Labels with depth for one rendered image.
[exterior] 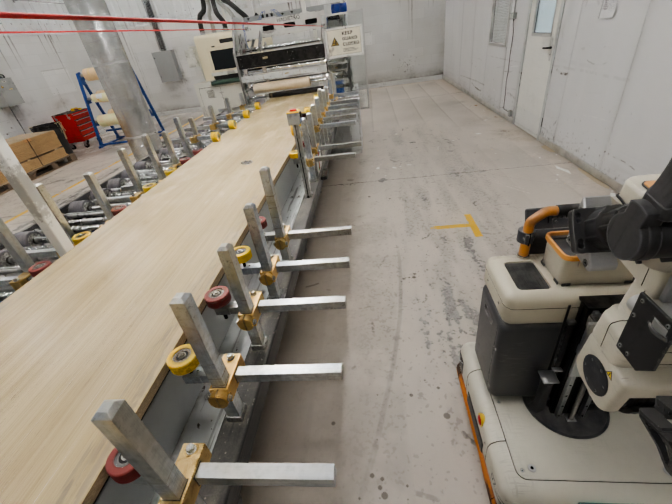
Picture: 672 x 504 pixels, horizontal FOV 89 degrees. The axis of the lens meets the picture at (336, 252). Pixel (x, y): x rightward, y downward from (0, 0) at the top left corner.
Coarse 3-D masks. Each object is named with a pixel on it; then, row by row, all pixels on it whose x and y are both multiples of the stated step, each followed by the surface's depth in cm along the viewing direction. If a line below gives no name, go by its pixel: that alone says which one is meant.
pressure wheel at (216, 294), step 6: (216, 288) 112; (222, 288) 112; (210, 294) 110; (216, 294) 110; (222, 294) 109; (228, 294) 110; (210, 300) 107; (216, 300) 107; (222, 300) 108; (228, 300) 110; (210, 306) 108; (216, 306) 108; (222, 306) 109
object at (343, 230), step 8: (272, 232) 156; (288, 232) 154; (296, 232) 153; (304, 232) 152; (312, 232) 151; (320, 232) 151; (328, 232) 151; (336, 232) 151; (344, 232) 150; (272, 240) 155
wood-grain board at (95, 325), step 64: (256, 128) 320; (192, 192) 195; (256, 192) 182; (64, 256) 148; (128, 256) 140; (192, 256) 133; (0, 320) 114; (64, 320) 109; (128, 320) 105; (0, 384) 90; (64, 384) 87; (128, 384) 84; (0, 448) 74; (64, 448) 72
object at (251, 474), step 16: (208, 464) 71; (224, 464) 70; (240, 464) 70; (256, 464) 69; (272, 464) 69; (288, 464) 69; (304, 464) 68; (320, 464) 68; (144, 480) 71; (208, 480) 69; (224, 480) 68; (240, 480) 68; (256, 480) 67; (272, 480) 67; (288, 480) 66; (304, 480) 66; (320, 480) 66
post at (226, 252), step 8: (224, 248) 94; (232, 248) 96; (224, 256) 95; (232, 256) 96; (224, 264) 96; (232, 264) 96; (232, 272) 98; (240, 272) 100; (232, 280) 99; (240, 280) 100; (232, 288) 101; (240, 288) 101; (240, 296) 102; (248, 296) 105; (240, 304) 104; (248, 304) 104; (240, 312) 106; (248, 312) 106; (256, 328) 110; (256, 336) 112; (264, 336) 116; (256, 344) 114
